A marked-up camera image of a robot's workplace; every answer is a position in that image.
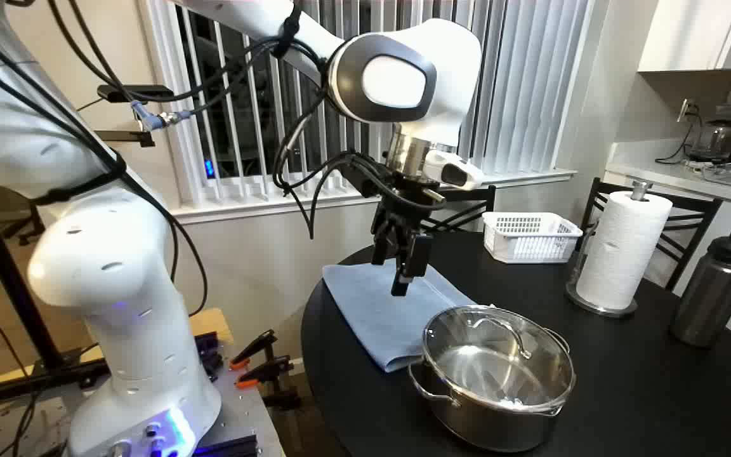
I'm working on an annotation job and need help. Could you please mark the white vertical window blinds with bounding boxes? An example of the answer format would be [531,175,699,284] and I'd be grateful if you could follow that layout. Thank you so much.
[171,0,591,209]

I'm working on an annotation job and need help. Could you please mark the black tripod stand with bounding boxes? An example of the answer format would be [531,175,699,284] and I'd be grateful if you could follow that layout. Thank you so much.
[0,163,114,401]

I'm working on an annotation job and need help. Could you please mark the stainless steel pot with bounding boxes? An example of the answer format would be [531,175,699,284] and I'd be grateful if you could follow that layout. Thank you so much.
[402,302,579,454]

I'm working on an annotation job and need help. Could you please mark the metal paper towel holder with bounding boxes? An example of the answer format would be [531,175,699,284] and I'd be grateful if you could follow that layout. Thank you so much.
[564,176,654,322]

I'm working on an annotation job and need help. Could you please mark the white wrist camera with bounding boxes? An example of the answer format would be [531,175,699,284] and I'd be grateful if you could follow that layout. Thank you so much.
[426,150,487,189]

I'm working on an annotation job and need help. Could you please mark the wooden board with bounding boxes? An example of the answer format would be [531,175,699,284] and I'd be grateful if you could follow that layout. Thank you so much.
[184,303,234,345]

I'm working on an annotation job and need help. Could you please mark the dark grey water bottle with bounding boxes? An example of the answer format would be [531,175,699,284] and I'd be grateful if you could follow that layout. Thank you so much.
[666,222,731,350]

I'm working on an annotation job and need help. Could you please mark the glass pot lid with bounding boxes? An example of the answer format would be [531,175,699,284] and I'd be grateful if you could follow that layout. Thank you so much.
[418,302,579,415]

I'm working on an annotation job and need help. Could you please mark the white plastic basket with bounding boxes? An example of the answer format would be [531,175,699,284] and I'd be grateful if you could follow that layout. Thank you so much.
[480,209,585,267]

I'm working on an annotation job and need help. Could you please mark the white paper towel roll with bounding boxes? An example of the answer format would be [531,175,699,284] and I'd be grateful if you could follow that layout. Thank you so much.
[574,188,675,311]

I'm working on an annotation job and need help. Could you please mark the round black table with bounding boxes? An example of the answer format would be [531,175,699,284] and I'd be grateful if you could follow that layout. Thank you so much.
[300,226,731,457]

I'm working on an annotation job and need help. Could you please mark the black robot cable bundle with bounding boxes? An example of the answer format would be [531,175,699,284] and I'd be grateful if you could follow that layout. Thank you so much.
[43,0,386,244]

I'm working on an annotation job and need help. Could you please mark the blue cloth towel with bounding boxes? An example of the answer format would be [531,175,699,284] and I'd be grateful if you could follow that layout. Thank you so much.
[319,259,476,376]

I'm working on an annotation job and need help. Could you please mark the white kitchen counter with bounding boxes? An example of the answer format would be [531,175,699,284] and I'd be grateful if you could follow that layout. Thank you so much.
[600,136,731,209]

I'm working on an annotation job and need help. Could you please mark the robot mounting table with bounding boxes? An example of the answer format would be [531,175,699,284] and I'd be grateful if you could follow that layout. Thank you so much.
[0,352,287,457]

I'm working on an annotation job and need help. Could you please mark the black clamp orange handles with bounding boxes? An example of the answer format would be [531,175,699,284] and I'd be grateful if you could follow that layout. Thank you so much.
[235,352,300,392]
[227,326,282,373]

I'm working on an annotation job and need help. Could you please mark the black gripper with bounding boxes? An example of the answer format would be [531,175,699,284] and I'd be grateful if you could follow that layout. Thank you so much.
[367,169,454,300]

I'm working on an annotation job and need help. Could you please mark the dark stand mixer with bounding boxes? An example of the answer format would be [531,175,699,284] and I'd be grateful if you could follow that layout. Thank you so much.
[683,98,731,166]

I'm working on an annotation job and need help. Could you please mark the white upper cabinet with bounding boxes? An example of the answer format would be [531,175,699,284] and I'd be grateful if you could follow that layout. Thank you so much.
[635,0,731,74]

